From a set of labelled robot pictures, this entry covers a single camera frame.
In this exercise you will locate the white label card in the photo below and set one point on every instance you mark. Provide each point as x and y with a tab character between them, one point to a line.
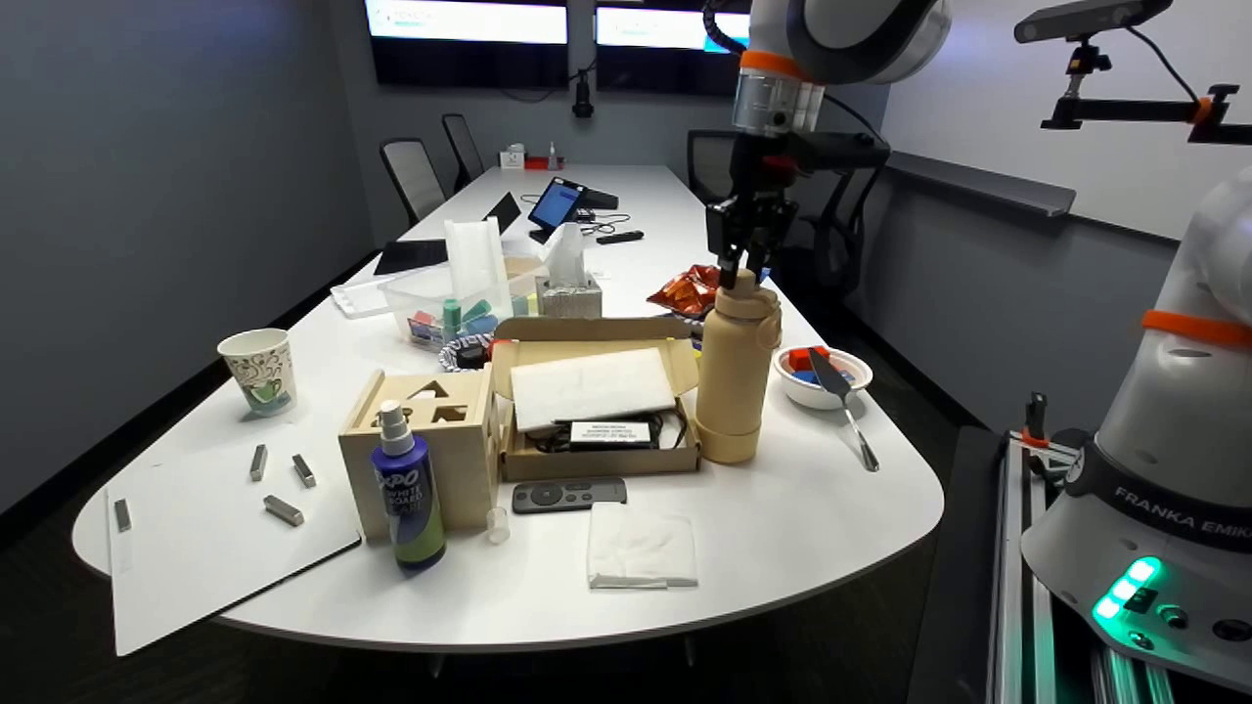
612	437

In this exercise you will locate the red Doritos chip bag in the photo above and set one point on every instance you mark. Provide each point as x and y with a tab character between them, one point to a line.
692	293

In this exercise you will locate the white paper sheet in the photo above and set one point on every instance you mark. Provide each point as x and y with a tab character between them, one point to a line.
587	391

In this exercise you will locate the black laptop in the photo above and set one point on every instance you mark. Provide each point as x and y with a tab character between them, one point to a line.
432	254

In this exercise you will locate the grey metal piece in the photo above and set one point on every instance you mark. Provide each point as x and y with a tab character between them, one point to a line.
259	462
303	471
285	512

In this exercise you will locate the white folded napkin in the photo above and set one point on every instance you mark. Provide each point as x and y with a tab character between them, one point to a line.
638	550

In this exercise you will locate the open cardboard box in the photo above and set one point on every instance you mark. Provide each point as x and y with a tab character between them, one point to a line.
550	456

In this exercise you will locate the white bowl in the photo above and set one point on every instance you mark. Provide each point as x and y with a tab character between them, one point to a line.
805	387

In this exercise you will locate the paper cup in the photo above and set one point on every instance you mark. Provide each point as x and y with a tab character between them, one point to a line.
259	364

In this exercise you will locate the black office chair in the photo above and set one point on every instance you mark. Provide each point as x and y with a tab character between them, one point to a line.
462	148
411	174

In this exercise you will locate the blue tablet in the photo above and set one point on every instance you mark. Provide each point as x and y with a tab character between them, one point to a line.
559	204

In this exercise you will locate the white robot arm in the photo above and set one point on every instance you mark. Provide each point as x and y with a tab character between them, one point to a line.
1153	530

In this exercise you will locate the tissue box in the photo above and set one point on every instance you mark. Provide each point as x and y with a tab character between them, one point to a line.
565	289

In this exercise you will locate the clear plastic container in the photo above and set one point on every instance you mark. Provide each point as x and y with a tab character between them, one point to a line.
462	295

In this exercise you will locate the white board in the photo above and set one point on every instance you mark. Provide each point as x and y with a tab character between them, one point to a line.
188	538

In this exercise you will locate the black remote control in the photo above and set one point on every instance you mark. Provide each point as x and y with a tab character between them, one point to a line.
531	500

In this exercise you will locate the blue spray bottle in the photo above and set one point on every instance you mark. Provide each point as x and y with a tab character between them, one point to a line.
407	490

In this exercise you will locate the red toy block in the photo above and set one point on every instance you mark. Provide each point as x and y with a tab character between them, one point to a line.
800	358

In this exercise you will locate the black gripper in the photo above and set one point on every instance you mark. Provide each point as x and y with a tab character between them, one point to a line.
752	216

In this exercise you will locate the beige bottle with lid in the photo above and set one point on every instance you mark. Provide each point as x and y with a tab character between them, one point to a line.
739	350

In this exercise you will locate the metal cake server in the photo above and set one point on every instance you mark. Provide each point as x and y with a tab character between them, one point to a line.
842	393

